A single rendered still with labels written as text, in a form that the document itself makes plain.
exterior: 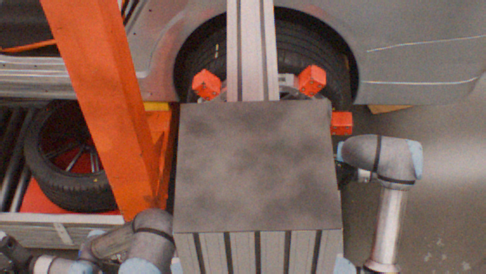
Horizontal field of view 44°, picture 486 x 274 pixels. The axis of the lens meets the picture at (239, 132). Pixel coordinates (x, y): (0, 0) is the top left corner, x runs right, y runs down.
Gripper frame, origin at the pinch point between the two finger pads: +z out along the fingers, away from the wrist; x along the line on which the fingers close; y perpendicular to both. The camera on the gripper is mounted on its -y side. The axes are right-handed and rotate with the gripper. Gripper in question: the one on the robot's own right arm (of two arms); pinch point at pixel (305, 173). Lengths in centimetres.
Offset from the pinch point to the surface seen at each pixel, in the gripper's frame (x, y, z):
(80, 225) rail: 1, -46, 102
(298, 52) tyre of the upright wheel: -34.9, 32.2, 3.9
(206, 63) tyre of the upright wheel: -35, 25, 40
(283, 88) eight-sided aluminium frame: -20.5, 27.6, 9.4
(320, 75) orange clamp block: -23.8, 31.0, -4.6
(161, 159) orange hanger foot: -16, -15, 61
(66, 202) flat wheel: -11, -47, 111
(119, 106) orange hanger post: 9, 50, 63
